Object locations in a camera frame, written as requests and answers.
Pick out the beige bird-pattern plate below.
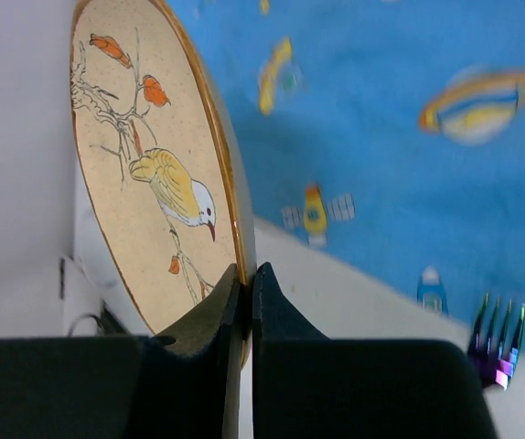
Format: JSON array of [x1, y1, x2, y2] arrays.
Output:
[[70, 0, 257, 371]]

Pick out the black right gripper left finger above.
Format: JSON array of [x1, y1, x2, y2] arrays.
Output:
[[0, 265, 242, 438]]

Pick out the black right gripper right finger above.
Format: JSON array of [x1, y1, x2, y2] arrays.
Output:
[[252, 262, 498, 439]]

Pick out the iridescent fork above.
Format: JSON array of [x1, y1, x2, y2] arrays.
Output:
[[466, 292, 525, 390]]

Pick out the blue space-print cloth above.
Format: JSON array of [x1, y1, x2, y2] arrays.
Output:
[[171, 1, 525, 349]]

